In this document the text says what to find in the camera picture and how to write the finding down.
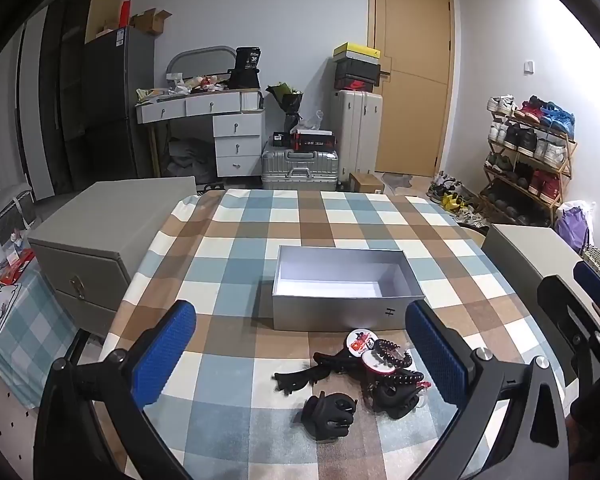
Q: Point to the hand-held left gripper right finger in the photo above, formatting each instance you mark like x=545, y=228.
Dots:
x=435, y=355

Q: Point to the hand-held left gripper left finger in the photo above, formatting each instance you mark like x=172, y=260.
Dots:
x=165, y=355

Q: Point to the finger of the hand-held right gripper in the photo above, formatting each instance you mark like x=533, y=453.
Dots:
x=597, y=282
x=567, y=315

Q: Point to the red transparent hair clip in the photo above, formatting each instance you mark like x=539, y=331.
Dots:
x=424, y=392

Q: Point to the wide black hair claw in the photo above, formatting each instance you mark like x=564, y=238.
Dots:
x=395, y=400

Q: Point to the white round badge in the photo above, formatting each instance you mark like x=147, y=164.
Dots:
x=372, y=362

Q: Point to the red printed round badge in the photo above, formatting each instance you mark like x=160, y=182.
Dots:
x=359, y=342

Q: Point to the silver cardboard box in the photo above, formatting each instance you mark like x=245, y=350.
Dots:
x=330, y=312

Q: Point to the round black hair claw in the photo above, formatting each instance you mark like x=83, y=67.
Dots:
x=330, y=415

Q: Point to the purple bag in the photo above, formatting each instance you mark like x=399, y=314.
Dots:
x=572, y=225

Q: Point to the small grey storage cabinet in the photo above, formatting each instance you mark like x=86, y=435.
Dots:
x=520, y=260

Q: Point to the checked tablecloth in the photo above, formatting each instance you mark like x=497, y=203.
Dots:
x=240, y=270

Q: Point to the large grey storage cabinet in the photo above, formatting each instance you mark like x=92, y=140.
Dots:
x=110, y=230

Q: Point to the cluttered small checked table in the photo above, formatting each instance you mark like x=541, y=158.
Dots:
x=25, y=320

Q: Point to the wooden shoe rack with shoes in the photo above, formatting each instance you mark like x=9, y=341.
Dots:
x=525, y=140

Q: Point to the pile of floor shoes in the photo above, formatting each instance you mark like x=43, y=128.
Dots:
x=452, y=195

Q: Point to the small brown cardboard box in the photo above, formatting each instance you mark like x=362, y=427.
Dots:
x=366, y=183

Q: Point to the white electric heater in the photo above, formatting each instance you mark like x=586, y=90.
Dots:
x=10, y=212

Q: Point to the silver suitcase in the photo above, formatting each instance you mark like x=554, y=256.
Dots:
x=300, y=170

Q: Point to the white vanity desk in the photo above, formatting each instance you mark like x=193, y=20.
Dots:
x=235, y=135

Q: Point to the white upright suitcase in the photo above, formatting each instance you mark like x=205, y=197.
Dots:
x=355, y=130

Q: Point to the small black box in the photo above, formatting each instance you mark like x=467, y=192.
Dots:
x=281, y=138

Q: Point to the wooden door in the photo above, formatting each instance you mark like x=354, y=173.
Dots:
x=415, y=110

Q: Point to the black refrigerator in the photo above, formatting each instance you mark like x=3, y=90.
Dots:
x=115, y=110

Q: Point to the clear plastic bag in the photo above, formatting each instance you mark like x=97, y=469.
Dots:
x=312, y=121

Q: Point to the clutter on vanity desk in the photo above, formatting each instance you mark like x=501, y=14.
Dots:
x=190, y=87

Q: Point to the black wrapped flower bouquet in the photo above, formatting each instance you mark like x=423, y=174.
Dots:
x=287, y=102

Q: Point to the red and black shoe box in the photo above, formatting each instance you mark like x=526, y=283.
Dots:
x=355, y=83

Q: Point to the grey vanity mirror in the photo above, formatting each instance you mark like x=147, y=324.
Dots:
x=195, y=62

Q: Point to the black bag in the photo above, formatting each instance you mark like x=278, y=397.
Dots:
x=245, y=70

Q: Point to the grey shoe box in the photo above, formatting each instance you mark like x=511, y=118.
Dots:
x=355, y=68

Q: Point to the yellow shoe box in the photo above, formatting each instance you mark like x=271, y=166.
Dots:
x=355, y=52

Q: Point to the open cardboard carton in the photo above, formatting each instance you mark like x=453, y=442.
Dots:
x=150, y=22

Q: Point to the flat cardboard sheet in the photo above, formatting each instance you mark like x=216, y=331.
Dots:
x=105, y=5

